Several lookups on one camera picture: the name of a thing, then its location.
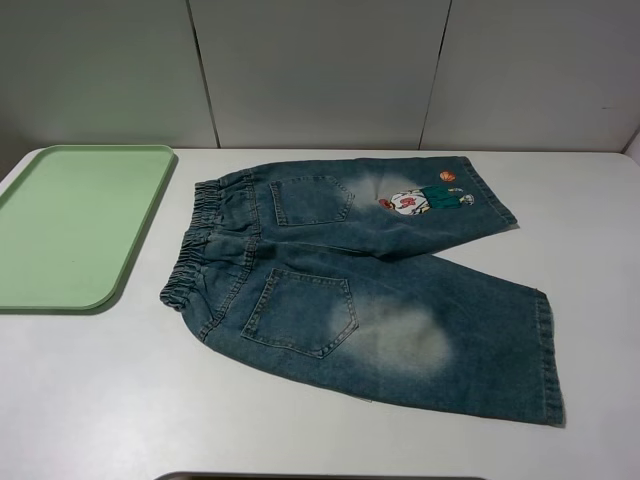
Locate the children's blue denim shorts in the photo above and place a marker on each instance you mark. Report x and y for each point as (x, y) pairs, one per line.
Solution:
(329, 273)

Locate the light green plastic tray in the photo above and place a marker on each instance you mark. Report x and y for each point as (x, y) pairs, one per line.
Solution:
(71, 222)

